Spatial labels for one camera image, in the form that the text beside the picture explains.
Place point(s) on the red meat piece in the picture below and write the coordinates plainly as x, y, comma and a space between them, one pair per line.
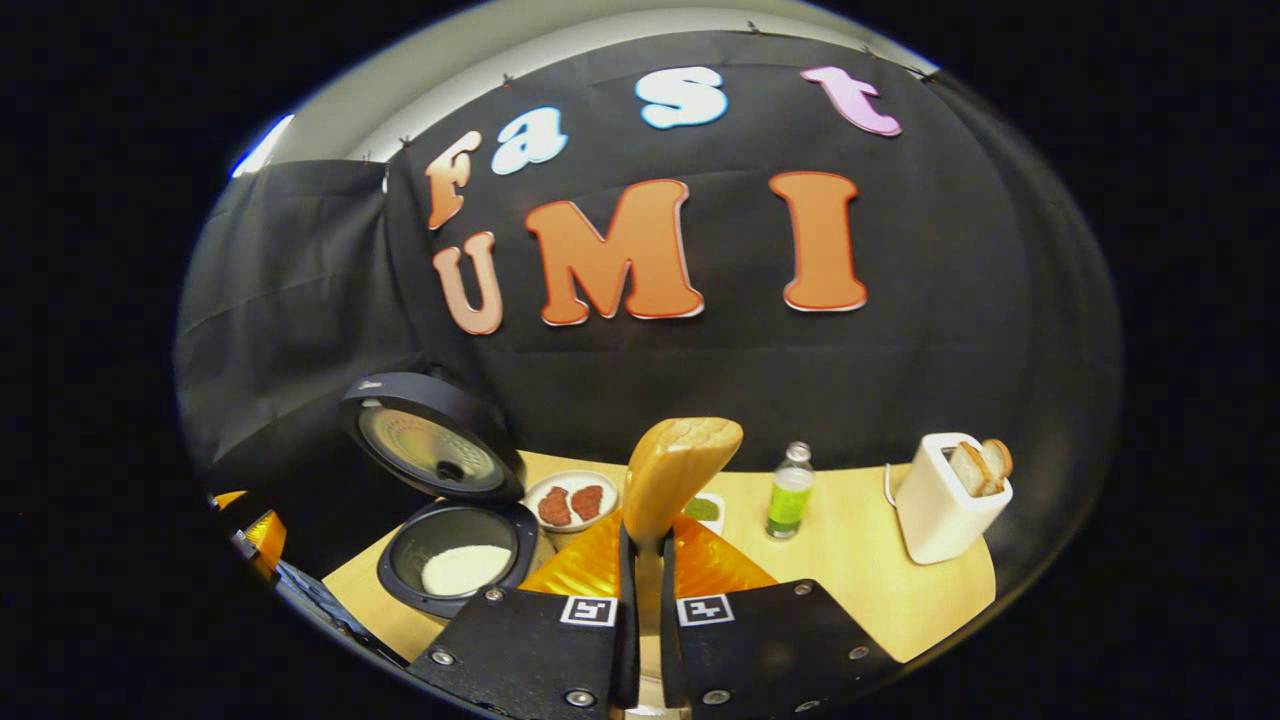
555, 507
587, 502

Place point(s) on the round white plate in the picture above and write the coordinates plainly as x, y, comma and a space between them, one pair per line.
575, 478

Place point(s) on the ceiling light panel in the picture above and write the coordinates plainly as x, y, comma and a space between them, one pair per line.
262, 148

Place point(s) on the wooden spoon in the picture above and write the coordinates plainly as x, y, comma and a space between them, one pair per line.
675, 470

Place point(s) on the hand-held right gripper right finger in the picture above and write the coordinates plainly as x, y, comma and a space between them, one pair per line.
668, 650

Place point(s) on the white divided bean dish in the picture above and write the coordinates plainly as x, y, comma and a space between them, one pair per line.
705, 510

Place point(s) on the white toaster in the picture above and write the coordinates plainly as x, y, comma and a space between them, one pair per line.
935, 520

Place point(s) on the green label plastic bottle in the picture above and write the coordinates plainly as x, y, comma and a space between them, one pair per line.
790, 500

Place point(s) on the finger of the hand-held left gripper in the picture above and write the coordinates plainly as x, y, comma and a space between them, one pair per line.
265, 545
232, 500

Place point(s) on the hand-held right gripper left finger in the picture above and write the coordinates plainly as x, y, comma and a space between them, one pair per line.
630, 640

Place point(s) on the black silver rice cooker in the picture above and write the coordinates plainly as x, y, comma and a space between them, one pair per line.
430, 450

